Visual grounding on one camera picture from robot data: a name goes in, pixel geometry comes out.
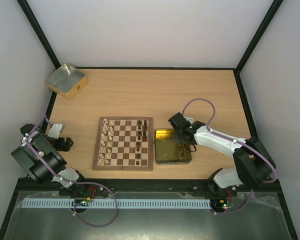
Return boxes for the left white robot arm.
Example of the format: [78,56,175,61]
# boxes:
[11,123,88,195]

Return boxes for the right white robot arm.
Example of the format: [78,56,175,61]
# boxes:
[168,112,277,196]

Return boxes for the gold tin lid tray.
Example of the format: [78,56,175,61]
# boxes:
[154,128,192,165]

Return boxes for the wooden chess board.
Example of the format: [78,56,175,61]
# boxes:
[92,116,154,171]

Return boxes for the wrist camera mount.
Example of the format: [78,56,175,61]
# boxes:
[185,117,193,123]
[47,123,63,139]

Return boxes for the black metal frame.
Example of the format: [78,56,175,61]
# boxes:
[0,0,300,240]

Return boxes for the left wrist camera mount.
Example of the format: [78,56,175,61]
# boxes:
[47,123,63,139]

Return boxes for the grey slotted cable duct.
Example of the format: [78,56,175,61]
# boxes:
[21,198,211,210]

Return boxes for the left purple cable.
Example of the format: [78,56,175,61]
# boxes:
[24,102,120,228]

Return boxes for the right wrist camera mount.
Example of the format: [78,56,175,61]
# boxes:
[185,117,193,123]

